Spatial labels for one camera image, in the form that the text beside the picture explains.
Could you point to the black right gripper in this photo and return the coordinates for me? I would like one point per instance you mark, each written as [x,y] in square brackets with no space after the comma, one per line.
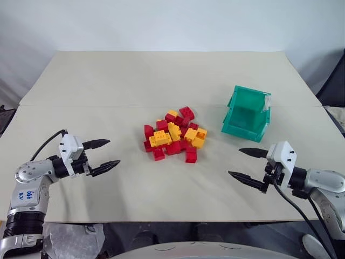
[273,174]

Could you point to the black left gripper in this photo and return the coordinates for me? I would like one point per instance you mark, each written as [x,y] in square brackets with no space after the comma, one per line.
[81,168]

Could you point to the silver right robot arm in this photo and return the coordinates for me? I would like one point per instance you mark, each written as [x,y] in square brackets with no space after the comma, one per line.
[323,180]

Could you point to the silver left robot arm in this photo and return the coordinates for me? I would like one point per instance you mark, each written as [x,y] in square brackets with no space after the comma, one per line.
[29,172]

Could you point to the green plastic bin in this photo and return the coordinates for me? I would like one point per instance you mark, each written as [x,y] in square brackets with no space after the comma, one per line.
[242,118]

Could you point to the red building block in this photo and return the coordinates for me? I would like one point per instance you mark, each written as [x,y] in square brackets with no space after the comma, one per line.
[194,126]
[147,147]
[186,144]
[162,125]
[191,156]
[148,132]
[183,121]
[186,112]
[170,118]
[158,154]
[173,148]

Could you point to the grey crumpled plastic sheet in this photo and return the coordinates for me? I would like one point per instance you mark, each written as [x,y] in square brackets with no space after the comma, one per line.
[70,240]

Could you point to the dark rounded shape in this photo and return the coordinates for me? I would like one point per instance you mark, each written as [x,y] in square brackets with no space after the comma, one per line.
[144,238]

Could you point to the white rounded robot shell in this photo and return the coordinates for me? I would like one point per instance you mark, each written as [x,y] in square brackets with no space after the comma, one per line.
[314,246]

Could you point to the silver robot torso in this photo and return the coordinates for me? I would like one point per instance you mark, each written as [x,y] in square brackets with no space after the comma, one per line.
[188,251]

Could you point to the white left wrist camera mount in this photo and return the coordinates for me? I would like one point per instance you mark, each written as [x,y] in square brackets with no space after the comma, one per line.
[69,145]

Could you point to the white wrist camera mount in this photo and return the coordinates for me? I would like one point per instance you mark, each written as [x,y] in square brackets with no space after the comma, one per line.
[69,145]
[283,153]

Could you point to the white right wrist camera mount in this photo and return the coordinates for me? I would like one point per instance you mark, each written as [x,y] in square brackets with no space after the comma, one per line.
[283,153]

